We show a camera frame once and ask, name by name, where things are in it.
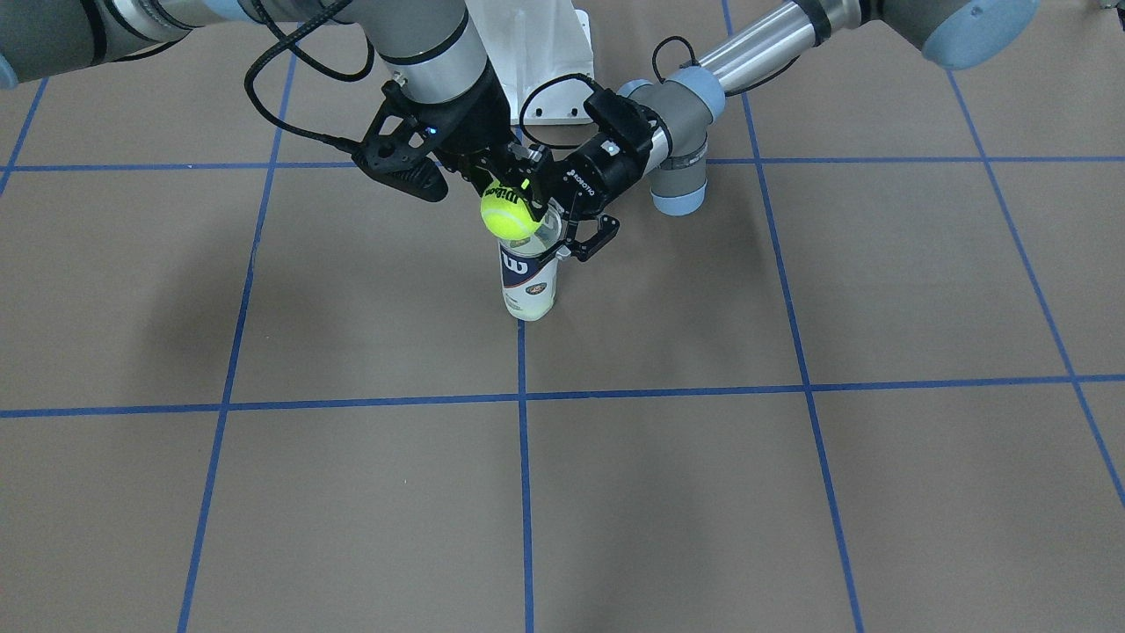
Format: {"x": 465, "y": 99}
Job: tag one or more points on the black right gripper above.
{"x": 472, "y": 133}

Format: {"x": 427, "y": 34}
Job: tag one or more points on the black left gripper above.
{"x": 595, "y": 180}

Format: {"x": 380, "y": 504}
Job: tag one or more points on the Wilson tennis ball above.
{"x": 505, "y": 214}

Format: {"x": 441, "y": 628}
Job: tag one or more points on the clear tennis ball tube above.
{"x": 526, "y": 263}

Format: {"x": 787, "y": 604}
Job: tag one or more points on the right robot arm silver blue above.
{"x": 430, "y": 47}

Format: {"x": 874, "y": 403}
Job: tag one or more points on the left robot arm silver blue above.
{"x": 659, "y": 131}

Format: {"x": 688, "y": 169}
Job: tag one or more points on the brown paper table mat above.
{"x": 875, "y": 383}

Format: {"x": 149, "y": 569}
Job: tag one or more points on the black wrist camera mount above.
{"x": 395, "y": 150}
{"x": 623, "y": 126}

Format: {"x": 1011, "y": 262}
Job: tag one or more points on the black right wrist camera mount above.
{"x": 395, "y": 150}

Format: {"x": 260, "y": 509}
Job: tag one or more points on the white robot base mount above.
{"x": 531, "y": 43}

